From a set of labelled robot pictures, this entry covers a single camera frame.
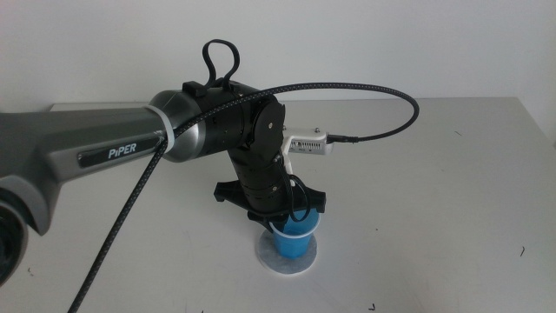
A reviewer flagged white cable strap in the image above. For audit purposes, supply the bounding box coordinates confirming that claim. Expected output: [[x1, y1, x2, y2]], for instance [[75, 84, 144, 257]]
[[145, 103, 176, 154]]

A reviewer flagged black braided camera cable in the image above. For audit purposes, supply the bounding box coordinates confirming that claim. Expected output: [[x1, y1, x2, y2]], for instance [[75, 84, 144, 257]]
[[67, 81, 420, 313]]

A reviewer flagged blue plastic cup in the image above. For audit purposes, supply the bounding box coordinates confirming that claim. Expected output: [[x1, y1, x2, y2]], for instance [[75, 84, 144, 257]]
[[268, 210, 321, 261]]

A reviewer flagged thin black looped cable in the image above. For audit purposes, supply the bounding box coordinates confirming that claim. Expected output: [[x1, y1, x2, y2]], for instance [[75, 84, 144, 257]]
[[201, 38, 242, 91]]

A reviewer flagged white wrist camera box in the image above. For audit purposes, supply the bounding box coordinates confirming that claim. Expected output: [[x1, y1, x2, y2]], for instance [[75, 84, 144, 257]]
[[281, 126, 334, 176]]

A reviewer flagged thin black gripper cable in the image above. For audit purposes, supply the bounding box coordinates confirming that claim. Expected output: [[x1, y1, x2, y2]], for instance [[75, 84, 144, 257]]
[[277, 163, 312, 223]]

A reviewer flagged round white cup mat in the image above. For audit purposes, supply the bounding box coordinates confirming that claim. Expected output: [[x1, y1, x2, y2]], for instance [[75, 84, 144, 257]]
[[255, 227, 319, 276]]

